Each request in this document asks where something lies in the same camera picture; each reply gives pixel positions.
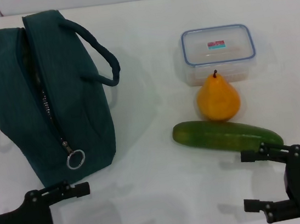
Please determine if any green cucumber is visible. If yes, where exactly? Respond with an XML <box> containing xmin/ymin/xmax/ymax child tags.
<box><xmin>171</xmin><ymin>109</ymin><xmax>285</xmax><ymax>161</ymax></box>

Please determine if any orange pear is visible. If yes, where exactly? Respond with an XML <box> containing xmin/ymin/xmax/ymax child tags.
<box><xmin>193</xmin><ymin>66</ymin><xmax>243</xmax><ymax>125</ymax></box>

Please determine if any dark teal insulated lunch bag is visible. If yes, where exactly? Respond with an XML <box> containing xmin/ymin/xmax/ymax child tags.
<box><xmin>0</xmin><ymin>1</ymin><xmax>136</xmax><ymax>194</ymax></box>

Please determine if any clear plastic container blue seal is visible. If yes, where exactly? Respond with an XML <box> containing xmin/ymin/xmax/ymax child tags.
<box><xmin>178</xmin><ymin>21</ymin><xmax>260</xmax><ymax>88</ymax></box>

